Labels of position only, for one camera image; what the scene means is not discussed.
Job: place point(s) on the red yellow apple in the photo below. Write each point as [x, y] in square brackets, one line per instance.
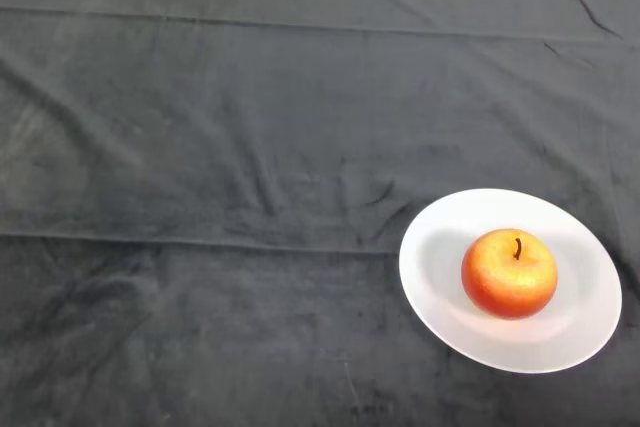
[507, 282]

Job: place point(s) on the white round plate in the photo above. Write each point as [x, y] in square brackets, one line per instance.
[500, 347]

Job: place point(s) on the black cloth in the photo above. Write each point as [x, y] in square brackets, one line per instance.
[200, 122]

